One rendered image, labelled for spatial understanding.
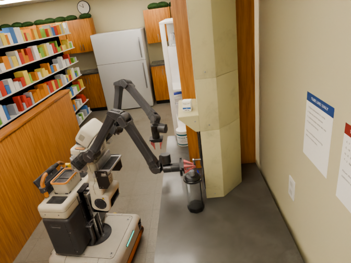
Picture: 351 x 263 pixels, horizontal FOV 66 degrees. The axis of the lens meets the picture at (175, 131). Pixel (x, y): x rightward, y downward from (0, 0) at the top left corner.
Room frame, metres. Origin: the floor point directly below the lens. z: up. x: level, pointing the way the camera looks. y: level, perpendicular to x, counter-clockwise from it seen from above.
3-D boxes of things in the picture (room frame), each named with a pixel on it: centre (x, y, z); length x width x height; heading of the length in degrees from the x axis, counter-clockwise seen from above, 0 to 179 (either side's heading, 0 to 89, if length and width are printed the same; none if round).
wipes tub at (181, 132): (2.23, -0.07, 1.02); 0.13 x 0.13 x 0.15
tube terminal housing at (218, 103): (1.56, -0.28, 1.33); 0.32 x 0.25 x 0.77; 176
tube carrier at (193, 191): (1.33, -0.06, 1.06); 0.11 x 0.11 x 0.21
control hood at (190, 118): (1.57, -0.09, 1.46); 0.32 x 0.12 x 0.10; 176
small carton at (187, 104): (1.52, -0.09, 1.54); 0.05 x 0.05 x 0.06; 74
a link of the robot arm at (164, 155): (1.51, 0.11, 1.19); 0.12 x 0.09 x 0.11; 72
